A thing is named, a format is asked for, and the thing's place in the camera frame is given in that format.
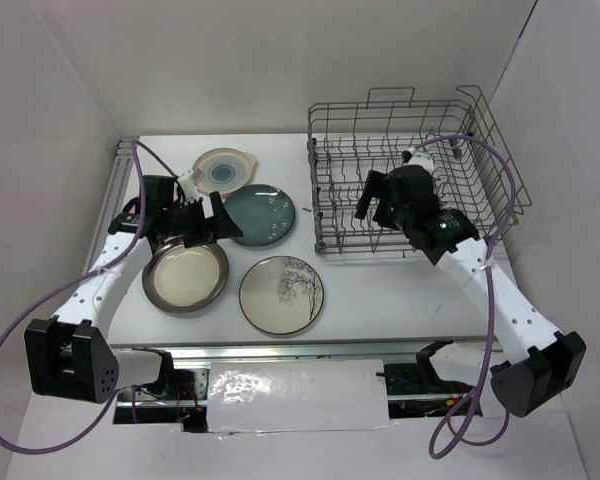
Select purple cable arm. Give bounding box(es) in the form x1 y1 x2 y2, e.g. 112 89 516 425
0 139 181 453
412 133 527 459

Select blue floral plate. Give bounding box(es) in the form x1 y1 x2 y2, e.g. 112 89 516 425
224 184 296 247

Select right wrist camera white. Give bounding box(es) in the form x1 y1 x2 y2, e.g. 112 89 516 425
402 148 435 173

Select brown rimmed cream plate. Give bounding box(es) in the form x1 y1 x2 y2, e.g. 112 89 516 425
142 240 230 314

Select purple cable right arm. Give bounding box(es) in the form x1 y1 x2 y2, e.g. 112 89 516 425
412 133 527 459

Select white sheet front cover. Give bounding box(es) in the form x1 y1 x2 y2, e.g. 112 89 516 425
206 360 390 434

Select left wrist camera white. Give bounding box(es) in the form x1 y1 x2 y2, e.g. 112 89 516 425
178 168 205 202

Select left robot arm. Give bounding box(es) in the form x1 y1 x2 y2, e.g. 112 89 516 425
24 175 242 404

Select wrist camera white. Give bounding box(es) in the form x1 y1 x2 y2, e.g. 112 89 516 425
178 168 205 202
402 148 435 173

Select beige bowl blue rings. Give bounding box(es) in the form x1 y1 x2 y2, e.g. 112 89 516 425
192 147 259 195

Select grey wire dish rack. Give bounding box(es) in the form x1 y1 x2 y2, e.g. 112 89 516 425
307 85 532 256

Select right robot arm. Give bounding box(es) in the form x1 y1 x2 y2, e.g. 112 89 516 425
355 165 586 418

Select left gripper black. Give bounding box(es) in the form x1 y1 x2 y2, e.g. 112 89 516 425
163 191 243 249

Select cream plate with tree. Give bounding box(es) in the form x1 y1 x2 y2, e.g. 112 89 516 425
238 255 325 336

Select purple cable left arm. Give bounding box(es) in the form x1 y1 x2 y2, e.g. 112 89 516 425
0 139 181 453

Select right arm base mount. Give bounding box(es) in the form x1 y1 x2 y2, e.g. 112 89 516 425
376 341 472 419

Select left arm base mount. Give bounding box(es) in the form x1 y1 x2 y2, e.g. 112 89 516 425
131 350 209 433

